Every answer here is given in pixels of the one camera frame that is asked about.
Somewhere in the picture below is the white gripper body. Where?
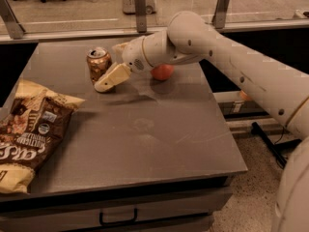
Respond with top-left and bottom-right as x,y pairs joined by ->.
122,37 -> 152,73

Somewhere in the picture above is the right metal railing bracket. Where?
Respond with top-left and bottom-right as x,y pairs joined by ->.
211,0 -> 230,29

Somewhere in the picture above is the red apple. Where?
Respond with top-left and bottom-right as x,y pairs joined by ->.
151,64 -> 174,81

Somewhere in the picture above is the brown chip bag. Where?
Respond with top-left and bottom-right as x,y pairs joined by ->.
0,79 -> 84,193

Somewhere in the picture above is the metal railing bracket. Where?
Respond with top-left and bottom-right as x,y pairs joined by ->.
211,0 -> 230,29
134,0 -> 147,33
0,0 -> 25,40

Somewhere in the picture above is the grey cabinet drawer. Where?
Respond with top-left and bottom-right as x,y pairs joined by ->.
0,187 -> 232,232

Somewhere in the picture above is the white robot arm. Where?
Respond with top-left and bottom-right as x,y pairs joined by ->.
95,11 -> 309,232

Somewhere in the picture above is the middle metal railing bracket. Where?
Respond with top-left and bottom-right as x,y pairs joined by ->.
134,0 -> 147,33

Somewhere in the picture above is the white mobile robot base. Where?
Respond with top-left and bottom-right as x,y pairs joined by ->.
122,0 -> 156,15

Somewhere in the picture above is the left metal railing bracket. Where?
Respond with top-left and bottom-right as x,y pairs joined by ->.
0,0 -> 25,40

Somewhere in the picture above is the black cable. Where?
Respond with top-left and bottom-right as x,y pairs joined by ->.
273,126 -> 291,169

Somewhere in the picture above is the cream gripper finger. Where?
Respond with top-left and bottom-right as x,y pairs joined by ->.
94,63 -> 131,93
112,43 -> 128,62

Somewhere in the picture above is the orange tape roll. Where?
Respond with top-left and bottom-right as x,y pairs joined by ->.
239,90 -> 252,101

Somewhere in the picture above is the black stand leg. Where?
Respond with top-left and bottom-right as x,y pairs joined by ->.
251,122 -> 301,169

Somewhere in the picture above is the black drawer handle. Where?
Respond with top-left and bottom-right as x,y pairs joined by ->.
98,208 -> 138,228

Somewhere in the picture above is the orange soda can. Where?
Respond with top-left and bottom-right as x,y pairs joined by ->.
86,47 -> 112,84

